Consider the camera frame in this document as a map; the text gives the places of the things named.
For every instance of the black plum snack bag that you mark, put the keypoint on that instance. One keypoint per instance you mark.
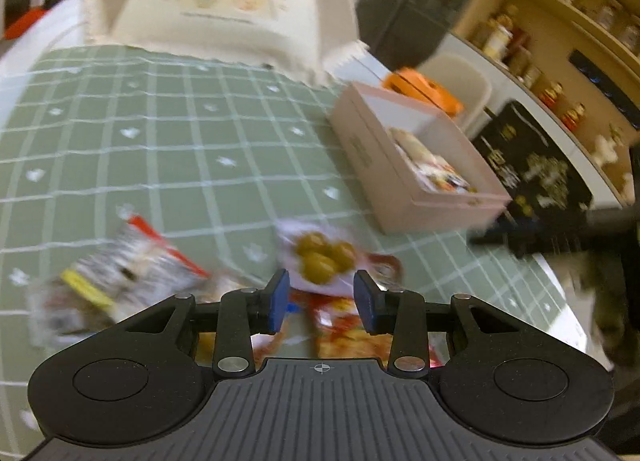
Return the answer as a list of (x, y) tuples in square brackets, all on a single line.
[(548, 195)]

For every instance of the yellow panda snack packet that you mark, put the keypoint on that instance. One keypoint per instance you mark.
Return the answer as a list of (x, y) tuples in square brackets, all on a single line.
[(436, 175)]

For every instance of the cream cartoon food cover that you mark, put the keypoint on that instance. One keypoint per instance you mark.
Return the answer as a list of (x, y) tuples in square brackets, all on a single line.
[(306, 40)]

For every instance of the wooden wall shelf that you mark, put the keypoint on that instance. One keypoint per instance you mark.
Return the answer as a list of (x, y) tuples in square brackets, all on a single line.
[(581, 82)]

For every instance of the green olives vacuum pack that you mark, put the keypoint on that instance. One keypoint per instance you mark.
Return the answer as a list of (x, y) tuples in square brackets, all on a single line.
[(320, 258)]

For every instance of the far beige chair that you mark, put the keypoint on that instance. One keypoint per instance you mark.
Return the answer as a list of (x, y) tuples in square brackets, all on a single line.
[(463, 81)]

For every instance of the green grid tablecloth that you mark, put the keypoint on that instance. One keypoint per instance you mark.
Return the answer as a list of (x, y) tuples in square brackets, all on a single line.
[(212, 156)]

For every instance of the red chicken snack packet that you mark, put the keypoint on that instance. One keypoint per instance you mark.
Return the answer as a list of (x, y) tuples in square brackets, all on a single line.
[(327, 326)]

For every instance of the clear red-edged candy packet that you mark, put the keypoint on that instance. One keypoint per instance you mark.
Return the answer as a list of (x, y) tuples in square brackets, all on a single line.
[(135, 270)]

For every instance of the round rice cracker packet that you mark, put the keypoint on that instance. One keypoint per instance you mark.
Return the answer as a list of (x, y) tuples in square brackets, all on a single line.
[(413, 148)]

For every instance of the pink open gift box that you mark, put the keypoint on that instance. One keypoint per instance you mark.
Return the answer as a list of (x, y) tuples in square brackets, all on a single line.
[(360, 119)]

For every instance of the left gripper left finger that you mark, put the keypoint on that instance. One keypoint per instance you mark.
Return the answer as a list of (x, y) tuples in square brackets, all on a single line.
[(277, 293)]

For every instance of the orange cardboard box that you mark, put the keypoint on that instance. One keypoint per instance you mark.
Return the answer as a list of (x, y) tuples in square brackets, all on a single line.
[(413, 84)]

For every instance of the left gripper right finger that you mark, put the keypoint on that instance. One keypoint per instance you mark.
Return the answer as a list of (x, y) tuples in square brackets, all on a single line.
[(365, 298)]

